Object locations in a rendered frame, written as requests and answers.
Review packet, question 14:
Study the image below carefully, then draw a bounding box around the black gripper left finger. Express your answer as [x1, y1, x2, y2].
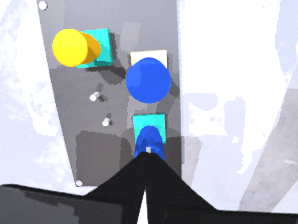
[0, 152, 149, 224]

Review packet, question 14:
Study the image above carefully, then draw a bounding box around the grey circuit board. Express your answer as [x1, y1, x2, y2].
[36, 0, 182, 187]

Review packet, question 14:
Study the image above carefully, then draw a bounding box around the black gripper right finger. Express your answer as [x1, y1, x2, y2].
[145, 153, 298, 224]

